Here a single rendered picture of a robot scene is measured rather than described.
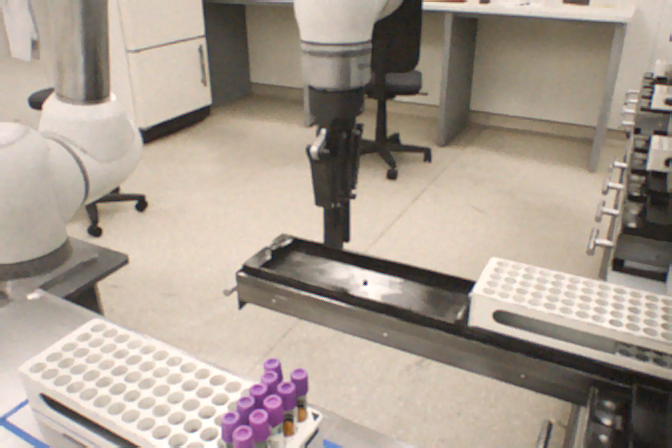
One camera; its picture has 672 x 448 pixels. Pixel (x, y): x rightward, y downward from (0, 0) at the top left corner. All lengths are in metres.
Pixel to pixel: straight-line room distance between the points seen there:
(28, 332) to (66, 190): 0.39
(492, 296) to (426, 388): 1.16
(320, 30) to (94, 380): 0.46
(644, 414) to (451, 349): 0.23
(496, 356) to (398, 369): 1.19
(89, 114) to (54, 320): 0.48
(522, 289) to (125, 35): 3.44
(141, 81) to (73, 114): 2.80
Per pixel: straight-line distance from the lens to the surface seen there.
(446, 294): 0.84
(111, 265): 1.18
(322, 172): 0.76
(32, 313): 0.86
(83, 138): 1.18
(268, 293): 0.86
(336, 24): 0.71
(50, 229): 1.13
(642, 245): 1.09
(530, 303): 0.74
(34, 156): 1.09
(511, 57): 4.29
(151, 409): 0.56
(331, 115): 0.75
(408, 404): 1.82
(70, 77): 1.18
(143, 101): 4.00
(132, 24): 3.91
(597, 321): 0.74
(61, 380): 0.63
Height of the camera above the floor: 1.26
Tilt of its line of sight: 27 degrees down
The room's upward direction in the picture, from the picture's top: straight up
